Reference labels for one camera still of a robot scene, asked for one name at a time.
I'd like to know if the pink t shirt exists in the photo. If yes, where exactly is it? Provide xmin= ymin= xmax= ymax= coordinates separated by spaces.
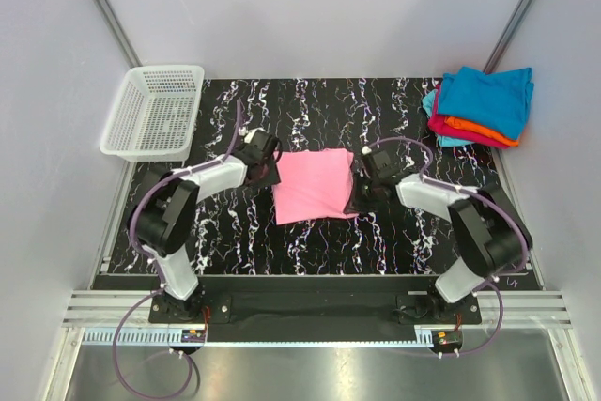
xmin=273 ymin=148 xmax=356 ymax=225

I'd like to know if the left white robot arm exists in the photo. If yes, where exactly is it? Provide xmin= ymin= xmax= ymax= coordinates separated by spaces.
xmin=127 ymin=138 xmax=282 ymax=322

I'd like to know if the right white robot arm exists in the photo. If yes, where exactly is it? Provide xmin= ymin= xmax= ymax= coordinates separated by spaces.
xmin=346 ymin=174 xmax=532 ymax=323

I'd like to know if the black marbled table mat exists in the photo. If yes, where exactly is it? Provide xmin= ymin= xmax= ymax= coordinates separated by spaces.
xmin=91 ymin=76 xmax=545 ymax=292

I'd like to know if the magenta folded t shirt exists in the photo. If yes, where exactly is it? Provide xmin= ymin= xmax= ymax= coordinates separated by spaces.
xmin=427 ymin=100 xmax=505 ymax=149

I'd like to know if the cyan folded t shirt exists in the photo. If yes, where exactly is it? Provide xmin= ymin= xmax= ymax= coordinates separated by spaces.
xmin=422 ymin=89 xmax=472 ymax=147

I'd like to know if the orange folded t shirt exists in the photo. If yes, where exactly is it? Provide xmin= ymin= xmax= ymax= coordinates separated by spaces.
xmin=444 ymin=116 xmax=520 ymax=148

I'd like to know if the white plastic basket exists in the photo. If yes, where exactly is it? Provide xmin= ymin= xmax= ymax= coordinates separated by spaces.
xmin=100 ymin=65 xmax=205 ymax=162

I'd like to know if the blue folded t shirt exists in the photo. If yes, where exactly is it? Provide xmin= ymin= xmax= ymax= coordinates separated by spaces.
xmin=438 ymin=67 xmax=534 ymax=140

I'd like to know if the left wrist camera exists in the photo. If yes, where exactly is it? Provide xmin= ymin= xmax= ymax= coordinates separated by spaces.
xmin=238 ymin=128 xmax=279 ymax=155

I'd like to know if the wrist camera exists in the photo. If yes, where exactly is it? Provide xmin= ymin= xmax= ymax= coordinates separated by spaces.
xmin=238 ymin=128 xmax=279 ymax=155
xmin=362 ymin=149 xmax=402 ymax=180

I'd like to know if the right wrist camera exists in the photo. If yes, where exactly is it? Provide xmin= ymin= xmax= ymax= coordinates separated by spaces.
xmin=362 ymin=149 xmax=402 ymax=180

